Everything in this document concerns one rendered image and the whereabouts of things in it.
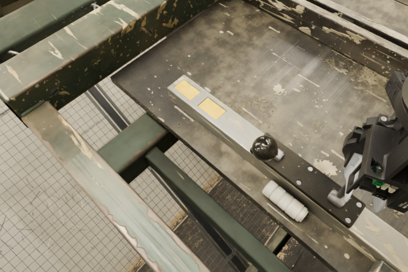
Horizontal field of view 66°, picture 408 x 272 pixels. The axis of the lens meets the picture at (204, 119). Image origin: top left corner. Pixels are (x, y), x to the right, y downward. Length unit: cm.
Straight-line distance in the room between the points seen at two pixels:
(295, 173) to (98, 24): 51
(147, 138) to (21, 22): 68
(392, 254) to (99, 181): 47
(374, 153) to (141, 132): 48
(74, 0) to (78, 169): 77
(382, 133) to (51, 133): 54
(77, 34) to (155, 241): 45
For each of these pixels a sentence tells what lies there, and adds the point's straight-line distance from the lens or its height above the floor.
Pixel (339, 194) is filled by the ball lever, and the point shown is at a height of 139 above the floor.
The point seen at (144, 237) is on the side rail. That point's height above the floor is 153.
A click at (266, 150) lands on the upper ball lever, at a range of 45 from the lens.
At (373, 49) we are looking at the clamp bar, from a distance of 79.
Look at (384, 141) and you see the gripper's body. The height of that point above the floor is 151.
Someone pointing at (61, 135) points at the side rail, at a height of 174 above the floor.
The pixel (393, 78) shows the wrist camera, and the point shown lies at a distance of 43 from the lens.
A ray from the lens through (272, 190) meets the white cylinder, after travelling 56.
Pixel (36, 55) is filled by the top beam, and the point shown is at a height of 190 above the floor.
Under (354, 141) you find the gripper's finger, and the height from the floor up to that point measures 150.
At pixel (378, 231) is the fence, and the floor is 131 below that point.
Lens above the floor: 168
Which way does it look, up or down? 8 degrees down
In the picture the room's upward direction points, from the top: 38 degrees counter-clockwise
